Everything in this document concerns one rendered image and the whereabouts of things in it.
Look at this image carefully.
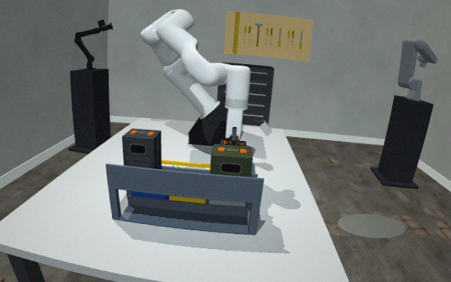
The olive green case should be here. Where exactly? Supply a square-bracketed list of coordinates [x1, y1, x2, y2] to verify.
[210, 144, 253, 177]

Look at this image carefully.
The yellow open bin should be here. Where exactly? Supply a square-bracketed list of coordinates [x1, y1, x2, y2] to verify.
[169, 196, 207, 203]

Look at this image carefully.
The blue open bin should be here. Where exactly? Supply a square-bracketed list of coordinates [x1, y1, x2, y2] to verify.
[132, 192, 169, 200]

